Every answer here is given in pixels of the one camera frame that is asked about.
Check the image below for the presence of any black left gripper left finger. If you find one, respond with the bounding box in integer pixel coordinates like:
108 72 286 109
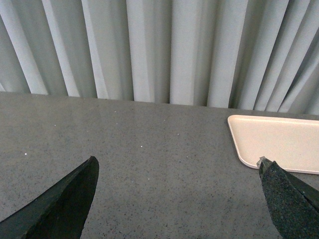
0 156 99 239

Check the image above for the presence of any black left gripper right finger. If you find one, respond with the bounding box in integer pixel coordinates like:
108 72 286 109
257 156 319 239

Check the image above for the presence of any cream rectangular tray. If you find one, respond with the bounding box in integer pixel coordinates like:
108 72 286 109
227 115 319 174

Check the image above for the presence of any grey pleated curtain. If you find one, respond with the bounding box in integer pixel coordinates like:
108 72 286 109
0 0 319 115

